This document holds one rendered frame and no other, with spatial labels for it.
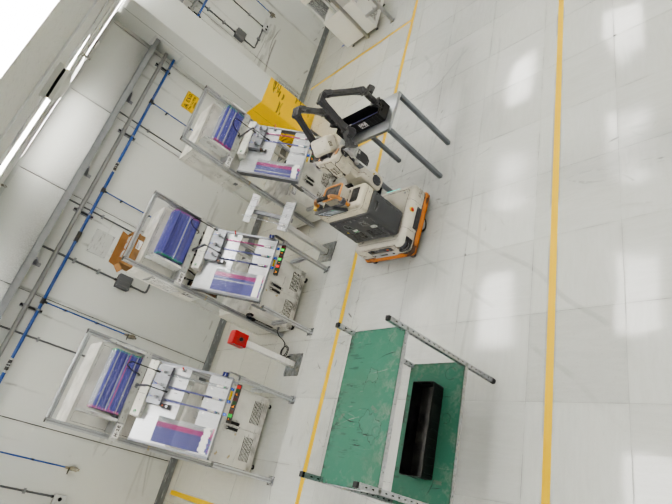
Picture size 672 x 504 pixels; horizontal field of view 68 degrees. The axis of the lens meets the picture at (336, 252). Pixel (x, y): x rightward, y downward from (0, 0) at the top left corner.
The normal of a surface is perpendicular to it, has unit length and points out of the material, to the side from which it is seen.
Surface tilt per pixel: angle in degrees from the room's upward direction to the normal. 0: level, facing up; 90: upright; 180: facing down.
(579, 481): 0
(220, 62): 90
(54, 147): 90
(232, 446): 90
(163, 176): 90
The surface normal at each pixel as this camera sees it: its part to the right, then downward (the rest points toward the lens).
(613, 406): -0.71, -0.47
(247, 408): 0.66, -0.18
